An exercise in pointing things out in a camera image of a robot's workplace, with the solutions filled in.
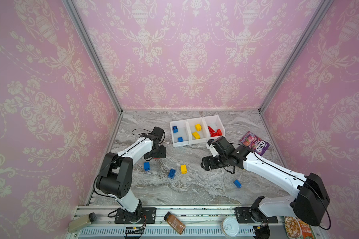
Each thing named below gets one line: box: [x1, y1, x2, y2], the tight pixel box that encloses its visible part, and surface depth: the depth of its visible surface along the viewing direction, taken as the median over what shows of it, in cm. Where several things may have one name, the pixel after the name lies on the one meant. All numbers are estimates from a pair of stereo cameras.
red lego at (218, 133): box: [210, 128, 223, 137], surface depth 105 cm
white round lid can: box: [220, 216, 240, 238], surface depth 68 cm
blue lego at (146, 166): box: [143, 161, 151, 172], surface depth 92 cm
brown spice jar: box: [163, 211, 186, 236], surface depth 70 cm
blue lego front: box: [233, 179, 242, 189], surface depth 85 cm
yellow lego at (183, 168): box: [180, 164, 187, 175], surface depth 89 cm
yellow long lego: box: [191, 131, 201, 140], surface depth 107 cm
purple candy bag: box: [238, 130, 270, 156], surface depth 101 cm
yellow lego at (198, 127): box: [194, 123, 202, 132], surface depth 109 cm
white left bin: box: [169, 119, 191, 148], surface depth 107 cm
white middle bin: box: [185, 117, 208, 145], surface depth 108 cm
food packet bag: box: [284, 216, 316, 239], surface depth 70 cm
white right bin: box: [203, 115, 226, 141], surface depth 108 cm
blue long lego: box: [168, 168, 177, 179], surface depth 89 cm
